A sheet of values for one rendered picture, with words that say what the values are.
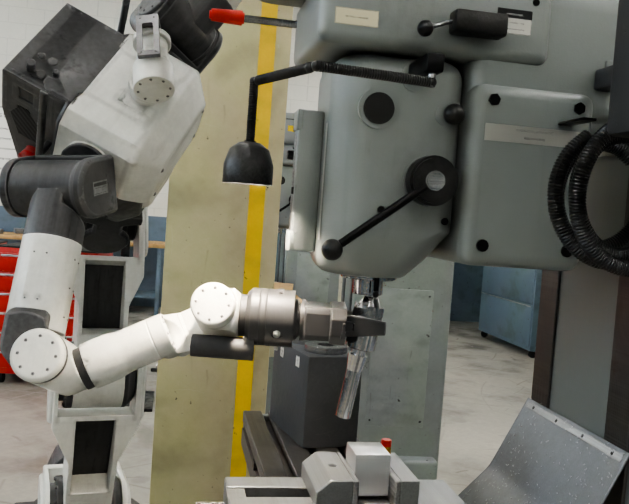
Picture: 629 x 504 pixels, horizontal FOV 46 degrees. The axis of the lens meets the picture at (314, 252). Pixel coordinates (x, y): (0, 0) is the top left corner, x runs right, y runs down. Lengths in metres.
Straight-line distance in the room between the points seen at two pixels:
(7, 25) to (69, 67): 9.19
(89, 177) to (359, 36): 0.47
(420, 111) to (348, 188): 0.15
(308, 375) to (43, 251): 0.59
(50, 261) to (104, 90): 0.33
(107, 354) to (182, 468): 1.89
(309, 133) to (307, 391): 0.60
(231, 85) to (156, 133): 1.58
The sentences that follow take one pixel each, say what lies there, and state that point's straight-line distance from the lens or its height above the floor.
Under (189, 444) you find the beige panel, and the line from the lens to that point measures 2.98.
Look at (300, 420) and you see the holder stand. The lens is 1.56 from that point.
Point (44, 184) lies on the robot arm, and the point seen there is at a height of 1.41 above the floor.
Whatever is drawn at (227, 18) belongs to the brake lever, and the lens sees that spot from 1.25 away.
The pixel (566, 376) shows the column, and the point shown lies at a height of 1.15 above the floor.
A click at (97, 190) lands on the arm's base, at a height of 1.41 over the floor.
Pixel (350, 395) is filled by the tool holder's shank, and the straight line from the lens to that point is 1.18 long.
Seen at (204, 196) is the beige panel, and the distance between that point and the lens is 2.84.
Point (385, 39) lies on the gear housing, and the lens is 1.06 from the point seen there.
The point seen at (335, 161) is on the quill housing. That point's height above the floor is 1.47.
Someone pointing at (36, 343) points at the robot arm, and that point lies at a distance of 1.15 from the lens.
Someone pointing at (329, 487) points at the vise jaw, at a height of 1.03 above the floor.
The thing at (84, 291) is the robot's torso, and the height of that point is 1.20.
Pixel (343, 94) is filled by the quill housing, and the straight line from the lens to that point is 1.08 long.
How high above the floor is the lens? 1.40
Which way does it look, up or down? 3 degrees down
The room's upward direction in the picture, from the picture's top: 4 degrees clockwise
